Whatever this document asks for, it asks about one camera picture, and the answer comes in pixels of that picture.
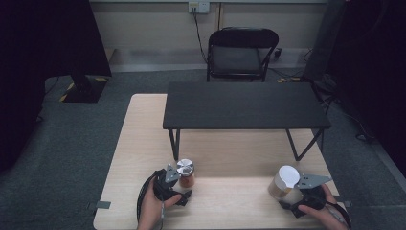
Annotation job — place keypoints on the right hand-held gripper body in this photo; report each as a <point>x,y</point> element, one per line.
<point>311,196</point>

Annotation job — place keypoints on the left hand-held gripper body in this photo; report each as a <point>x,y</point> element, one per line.
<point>161,187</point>

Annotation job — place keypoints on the red spice jar silver lid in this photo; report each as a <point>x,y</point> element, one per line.
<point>185,174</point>

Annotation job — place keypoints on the white paper cup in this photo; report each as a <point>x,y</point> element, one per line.
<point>284,182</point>

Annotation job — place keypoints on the black metal shelf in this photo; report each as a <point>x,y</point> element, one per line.
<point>245,105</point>

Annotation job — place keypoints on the person's right hand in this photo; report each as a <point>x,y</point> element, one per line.
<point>322,214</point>

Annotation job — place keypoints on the person's left hand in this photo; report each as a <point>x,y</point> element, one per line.
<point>150,207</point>

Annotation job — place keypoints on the grey tape piece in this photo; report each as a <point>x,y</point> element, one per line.
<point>344,203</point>
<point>103,204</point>

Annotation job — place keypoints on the black stand base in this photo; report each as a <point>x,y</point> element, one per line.
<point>84,89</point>

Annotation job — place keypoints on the dark curtain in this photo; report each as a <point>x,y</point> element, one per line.
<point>373,64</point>
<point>38,64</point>

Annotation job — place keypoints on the black folding chair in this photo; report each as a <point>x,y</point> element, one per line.
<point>237,54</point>

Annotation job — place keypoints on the grey upright panel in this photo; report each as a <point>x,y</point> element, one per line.
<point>322,41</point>

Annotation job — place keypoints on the white wall socket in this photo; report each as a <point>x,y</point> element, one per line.
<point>198,7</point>

